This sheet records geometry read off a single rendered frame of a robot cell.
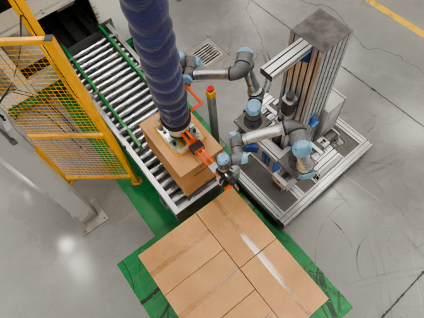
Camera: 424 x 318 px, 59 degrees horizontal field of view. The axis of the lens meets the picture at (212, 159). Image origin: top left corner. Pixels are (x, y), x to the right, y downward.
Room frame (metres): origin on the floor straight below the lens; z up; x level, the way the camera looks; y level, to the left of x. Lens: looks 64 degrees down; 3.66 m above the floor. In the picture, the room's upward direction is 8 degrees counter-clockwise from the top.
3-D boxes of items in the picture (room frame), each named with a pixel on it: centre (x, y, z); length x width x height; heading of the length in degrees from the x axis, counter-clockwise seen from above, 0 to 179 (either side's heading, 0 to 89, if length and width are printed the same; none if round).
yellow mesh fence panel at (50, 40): (1.73, 1.20, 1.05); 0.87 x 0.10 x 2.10; 82
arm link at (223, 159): (1.04, -0.07, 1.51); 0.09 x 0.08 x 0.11; 91
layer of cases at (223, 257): (0.49, -0.01, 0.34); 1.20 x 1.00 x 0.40; 30
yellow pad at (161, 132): (1.50, 0.31, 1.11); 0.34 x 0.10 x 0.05; 30
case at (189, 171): (1.52, 0.23, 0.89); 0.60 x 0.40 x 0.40; 30
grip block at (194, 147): (1.33, 0.10, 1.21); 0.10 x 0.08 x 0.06; 120
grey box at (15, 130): (1.41, 1.24, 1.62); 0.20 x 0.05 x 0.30; 30
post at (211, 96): (1.98, -0.07, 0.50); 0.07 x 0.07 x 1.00; 30
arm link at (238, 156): (1.06, -0.17, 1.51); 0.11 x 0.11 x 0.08; 1
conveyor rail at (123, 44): (2.40, 0.38, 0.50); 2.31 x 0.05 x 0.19; 30
